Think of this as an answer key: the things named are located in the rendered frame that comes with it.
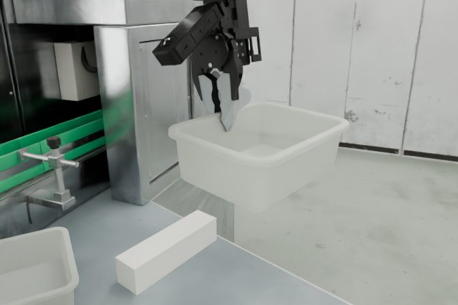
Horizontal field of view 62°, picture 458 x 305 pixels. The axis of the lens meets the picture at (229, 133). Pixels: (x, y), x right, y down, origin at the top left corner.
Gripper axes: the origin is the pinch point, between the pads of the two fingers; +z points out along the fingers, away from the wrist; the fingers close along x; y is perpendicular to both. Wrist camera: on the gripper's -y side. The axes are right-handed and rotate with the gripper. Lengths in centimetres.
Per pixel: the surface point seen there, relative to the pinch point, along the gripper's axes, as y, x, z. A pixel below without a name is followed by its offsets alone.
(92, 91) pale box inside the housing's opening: 24, 78, -4
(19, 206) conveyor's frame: -13, 55, 18
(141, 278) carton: -5.7, 21.1, 30.1
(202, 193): 51, 62, 40
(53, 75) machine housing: 13, 81, -10
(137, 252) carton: -3.4, 24.6, 26.7
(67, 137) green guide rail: 4, 60, 6
